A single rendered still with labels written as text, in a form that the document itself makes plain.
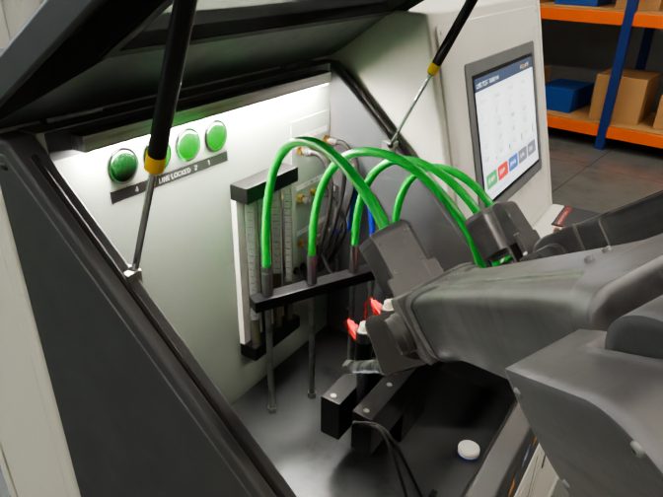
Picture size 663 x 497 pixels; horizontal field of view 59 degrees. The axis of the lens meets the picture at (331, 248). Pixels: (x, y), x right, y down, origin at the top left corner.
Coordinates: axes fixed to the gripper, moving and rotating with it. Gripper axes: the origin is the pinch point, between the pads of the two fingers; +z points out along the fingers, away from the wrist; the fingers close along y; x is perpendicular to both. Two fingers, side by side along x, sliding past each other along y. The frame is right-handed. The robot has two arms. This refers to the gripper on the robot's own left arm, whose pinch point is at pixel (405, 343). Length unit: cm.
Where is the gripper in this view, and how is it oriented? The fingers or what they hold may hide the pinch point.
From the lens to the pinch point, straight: 74.3
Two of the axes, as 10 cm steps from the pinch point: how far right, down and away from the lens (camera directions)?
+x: 3.0, 9.2, -2.5
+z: -0.3, 2.8, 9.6
